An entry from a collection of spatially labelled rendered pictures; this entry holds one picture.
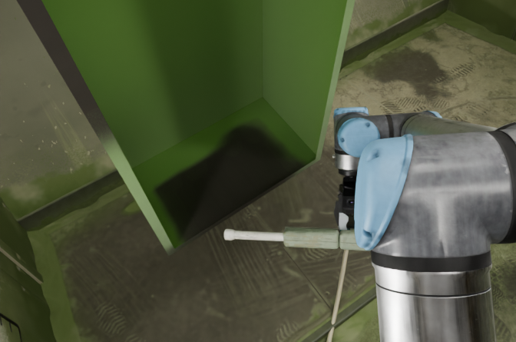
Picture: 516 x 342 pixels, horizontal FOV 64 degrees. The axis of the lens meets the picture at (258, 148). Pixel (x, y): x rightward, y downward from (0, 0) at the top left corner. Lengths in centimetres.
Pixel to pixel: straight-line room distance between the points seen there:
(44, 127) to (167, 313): 97
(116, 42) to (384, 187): 85
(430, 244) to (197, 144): 117
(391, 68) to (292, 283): 141
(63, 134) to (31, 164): 19
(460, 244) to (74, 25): 90
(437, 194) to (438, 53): 229
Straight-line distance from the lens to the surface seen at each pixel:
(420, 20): 285
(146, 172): 148
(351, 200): 110
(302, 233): 117
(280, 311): 164
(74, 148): 205
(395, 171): 41
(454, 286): 43
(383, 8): 264
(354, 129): 97
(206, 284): 173
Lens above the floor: 157
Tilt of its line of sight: 47 degrees down
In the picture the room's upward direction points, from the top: 11 degrees counter-clockwise
